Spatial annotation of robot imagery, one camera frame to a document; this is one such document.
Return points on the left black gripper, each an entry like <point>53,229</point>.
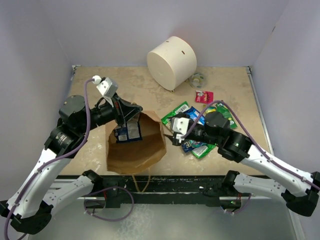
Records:
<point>123,110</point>

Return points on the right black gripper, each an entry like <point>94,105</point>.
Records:
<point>175,141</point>

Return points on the large green chips bag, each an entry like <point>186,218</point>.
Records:
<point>166,121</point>

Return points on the blue salt vinegar chips bag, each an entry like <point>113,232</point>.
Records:
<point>186,146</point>

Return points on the teal snack packet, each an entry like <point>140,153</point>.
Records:
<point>201,145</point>

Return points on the small yellow green snack packet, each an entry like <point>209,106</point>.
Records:
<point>210,109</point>

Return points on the red snack packet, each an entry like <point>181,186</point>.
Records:
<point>204,97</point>

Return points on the brown paper bag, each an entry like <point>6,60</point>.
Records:
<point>136,158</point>

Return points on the dark blue snack bag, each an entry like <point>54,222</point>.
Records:
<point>193,114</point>

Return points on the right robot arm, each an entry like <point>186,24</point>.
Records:
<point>298,189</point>

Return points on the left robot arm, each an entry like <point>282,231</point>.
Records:
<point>32,207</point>

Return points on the dark blue chips bag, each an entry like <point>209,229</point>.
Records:
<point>129,132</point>

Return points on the clear tape roll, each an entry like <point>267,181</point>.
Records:
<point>197,81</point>

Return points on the white cylindrical container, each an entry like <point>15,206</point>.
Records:
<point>172,62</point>

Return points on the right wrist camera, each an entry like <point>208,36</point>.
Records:
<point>179,127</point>

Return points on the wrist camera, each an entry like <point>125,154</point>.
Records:
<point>179,127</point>
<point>106,86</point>

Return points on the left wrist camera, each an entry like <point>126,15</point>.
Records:
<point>106,86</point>

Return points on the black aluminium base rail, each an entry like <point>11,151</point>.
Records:
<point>208,190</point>

